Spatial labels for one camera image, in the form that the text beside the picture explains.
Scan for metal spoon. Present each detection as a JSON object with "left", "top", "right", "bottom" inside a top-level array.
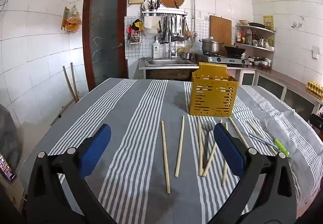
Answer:
[{"left": 201, "top": 120, "right": 213, "bottom": 167}]

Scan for row of condiment bottles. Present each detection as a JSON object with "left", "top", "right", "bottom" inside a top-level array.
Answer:
[{"left": 236, "top": 28, "right": 274, "bottom": 49}]

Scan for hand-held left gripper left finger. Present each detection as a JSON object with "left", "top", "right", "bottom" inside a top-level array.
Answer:
[{"left": 25, "top": 124, "right": 119, "bottom": 224}]

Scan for white corner wall shelf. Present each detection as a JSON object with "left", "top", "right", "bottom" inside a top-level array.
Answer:
[{"left": 235, "top": 23, "right": 276, "bottom": 53}]

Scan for dark wooden glass door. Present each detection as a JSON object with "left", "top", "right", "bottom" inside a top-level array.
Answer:
[{"left": 83, "top": 0, "right": 129, "bottom": 91}]

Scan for light blue handled utensil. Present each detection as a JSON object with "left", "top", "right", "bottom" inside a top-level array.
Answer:
[{"left": 249, "top": 133, "right": 273, "bottom": 146}]

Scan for steel cooking pot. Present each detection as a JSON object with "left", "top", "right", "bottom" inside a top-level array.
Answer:
[{"left": 199, "top": 37, "right": 224, "bottom": 54}]

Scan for steel wall rack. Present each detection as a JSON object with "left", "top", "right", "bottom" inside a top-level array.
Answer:
[{"left": 141, "top": 9, "right": 188, "bottom": 17}]

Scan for cutlery drainer cup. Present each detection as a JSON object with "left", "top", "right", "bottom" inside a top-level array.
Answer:
[{"left": 143, "top": 0, "right": 160, "bottom": 11}]

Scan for green-handled metal fork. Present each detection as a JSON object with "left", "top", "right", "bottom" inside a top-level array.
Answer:
[{"left": 261, "top": 122, "right": 291, "bottom": 158}]

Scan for steel kitchen sink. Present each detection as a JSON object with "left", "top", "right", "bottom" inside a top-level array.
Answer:
[{"left": 139, "top": 58, "right": 200, "bottom": 81}]

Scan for rectangular wooden cutting board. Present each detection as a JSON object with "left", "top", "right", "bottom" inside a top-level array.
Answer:
[{"left": 209, "top": 15, "right": 233, "bottom": 46}]

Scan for yellow perforated utensil holder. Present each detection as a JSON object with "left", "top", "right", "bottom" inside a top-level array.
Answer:
[{"left": 187, "top": 62, "right": 240, "bottom": 117}]

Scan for black wok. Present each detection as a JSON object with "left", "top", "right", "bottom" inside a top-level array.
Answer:
[{"left": 224, "top": 46, "right": 246, "bottom": 56}]

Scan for cluster of small bowls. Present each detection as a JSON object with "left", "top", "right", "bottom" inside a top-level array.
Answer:
[{"left": 248, "top": 55, "right": 273, "bottom": 68}]

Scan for yellow wall poster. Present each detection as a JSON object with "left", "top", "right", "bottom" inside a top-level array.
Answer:
[{"left": 263, "top": 15, "right": 274, "bottom": 31}]

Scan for leaning wooden stick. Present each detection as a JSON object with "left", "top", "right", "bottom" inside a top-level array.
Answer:
[
  {"left": 71, "top": 63, "right": 80, "bottom": 101},
  {"left": 63, "top": 66, "right": 77, "bottom": 103}
]

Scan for steel gas stove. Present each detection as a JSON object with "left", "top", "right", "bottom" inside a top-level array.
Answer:
[{"left": 198, "top": 53, "right": 250, "bottom": 67}]

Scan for white soap bottle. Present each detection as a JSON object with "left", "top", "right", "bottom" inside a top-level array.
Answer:
[{"left": 153, "top": 37, "right": 160, "bottom": 58}]

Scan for smartphone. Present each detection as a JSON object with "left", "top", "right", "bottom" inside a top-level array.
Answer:
[{"left": 0, "top": 153, "right": 18, "bottom": 184}]

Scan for wooden chopstick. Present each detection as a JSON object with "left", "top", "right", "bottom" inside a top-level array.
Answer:
[
  {"left": 228, "top": 117, "right": 249, "bottom": 149},
  {"left": 247, "top": 120, "right": 277, "bottom": 156},
  {"left": 197, "top": 118, "right": 204, "bottom": 177},
  {"left": 202, "top": 119, "right": 223, "bottom": 177},
  {"left": 175, "top": 115, "right": 185, "bottom": 178},
  {"left": 221, "top": 122, "right": 229, "bottom": 187},
  {"left": 161, "top": 120, "right": 171, "bottom": 194}
]

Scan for kitchen counter cabinet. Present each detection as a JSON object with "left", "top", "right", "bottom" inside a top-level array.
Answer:
[{"left": 237, "top": 66, "right": 323, "bottom": 124}]

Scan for steel faucet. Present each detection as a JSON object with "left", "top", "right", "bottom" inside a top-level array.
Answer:
[{"left": 167, "top": 35, "right": 177, "bottom": 59}]

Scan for grey striped tablecloth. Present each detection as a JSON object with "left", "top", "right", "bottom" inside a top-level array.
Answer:
[{"left": 19, "top": 78, "right": 323, "bottom": 224}]

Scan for hanging plastic bag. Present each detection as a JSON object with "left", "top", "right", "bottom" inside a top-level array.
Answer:
[{"left": 66, "top": 6, "right": 82, "bottom": 33}]

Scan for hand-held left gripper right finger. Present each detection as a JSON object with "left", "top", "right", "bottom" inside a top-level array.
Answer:
[{"left": 207, "top": 123, "right": 299, "bottom": 224}]

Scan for row of hanging kitchen utensils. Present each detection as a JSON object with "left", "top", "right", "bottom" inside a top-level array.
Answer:
[{"left": 160, "top": 15, "right": 192, "bottom": 44}]

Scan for white hanging cloth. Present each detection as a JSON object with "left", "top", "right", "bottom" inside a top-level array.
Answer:
[{"left": 143, "top": 17, "right": 161, "bottom": 33}]

